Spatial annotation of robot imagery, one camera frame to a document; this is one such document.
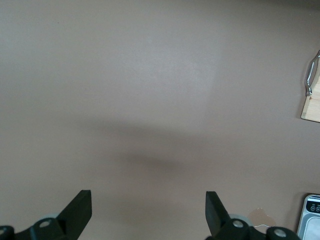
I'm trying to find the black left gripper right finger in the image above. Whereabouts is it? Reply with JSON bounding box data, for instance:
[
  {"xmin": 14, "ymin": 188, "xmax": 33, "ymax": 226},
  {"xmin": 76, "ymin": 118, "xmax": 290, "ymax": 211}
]
[{"xmin": 205, "ymin": 191, "xmax": 253, "ymax": 240}]

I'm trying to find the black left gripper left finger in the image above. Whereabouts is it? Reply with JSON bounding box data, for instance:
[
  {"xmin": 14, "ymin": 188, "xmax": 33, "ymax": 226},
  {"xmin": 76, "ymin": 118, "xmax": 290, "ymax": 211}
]
[{"xmin": 29, "ymin": 189, "xmax": 93, "ymax": 240}]

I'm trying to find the brown sauce spill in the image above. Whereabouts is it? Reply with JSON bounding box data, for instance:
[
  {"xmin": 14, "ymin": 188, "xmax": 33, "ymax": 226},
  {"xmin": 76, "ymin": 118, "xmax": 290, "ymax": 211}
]
[{"xmin": 249, "ymin": 207, "xmax": 276, "ymax": 228}]

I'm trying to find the silver digital kitchen scale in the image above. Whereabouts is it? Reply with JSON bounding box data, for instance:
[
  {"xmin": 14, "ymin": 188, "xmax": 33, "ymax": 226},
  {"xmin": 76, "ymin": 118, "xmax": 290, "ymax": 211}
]
[{"xmin": 296, "ymin": 192, "xmax": 320, "ymax": 240}]

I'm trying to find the wooden cutting board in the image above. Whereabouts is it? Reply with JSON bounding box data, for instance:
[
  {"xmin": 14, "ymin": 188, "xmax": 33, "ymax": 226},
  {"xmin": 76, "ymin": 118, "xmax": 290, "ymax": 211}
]
[{"xmin": 300, "ymin": 74, "xmax": 320, "ymax": 123}]

